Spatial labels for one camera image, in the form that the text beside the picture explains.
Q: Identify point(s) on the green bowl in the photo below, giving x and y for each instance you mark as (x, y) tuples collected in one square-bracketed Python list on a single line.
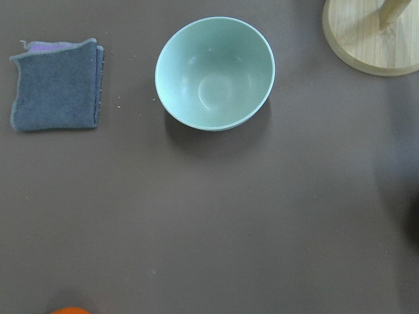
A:
[(215, 73)]

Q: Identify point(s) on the wooden stand round base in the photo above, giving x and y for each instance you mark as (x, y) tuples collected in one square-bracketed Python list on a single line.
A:
[(375, 37)]

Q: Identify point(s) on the grey folded cloth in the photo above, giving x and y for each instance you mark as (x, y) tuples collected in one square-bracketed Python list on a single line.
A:
[(58, 87)]

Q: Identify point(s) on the orange fruit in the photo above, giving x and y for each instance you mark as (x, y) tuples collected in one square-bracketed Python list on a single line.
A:
[(70, 310)]

